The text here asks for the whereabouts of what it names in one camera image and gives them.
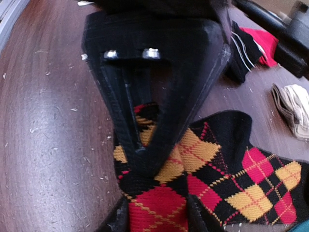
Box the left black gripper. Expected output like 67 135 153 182
235 0 309 78

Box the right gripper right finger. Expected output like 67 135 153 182
187 194 222 232

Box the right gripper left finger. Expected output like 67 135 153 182
96 198 130 232

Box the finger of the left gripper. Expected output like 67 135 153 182
83 11 231 177

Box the black red yellow argyle sock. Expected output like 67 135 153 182
113 110 309 232

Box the red white patterned sock pair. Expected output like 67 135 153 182
240 27 278 67

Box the black white striped sock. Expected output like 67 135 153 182
225 21 262 84

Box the red beige sock pair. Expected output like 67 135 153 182
271 84 309 143

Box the dark green christmas sock pair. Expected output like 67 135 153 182
288 220 309 232

